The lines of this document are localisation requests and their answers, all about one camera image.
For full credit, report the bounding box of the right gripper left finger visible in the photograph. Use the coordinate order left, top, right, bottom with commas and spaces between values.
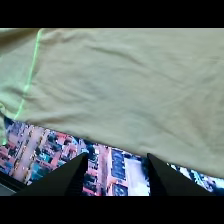
14, 152, 90, 197

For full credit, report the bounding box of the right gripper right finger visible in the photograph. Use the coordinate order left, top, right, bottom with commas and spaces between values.
146, 152, 212, 197

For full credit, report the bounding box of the pale yellow garment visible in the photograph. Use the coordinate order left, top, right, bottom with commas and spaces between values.
0, 28, 224, 180

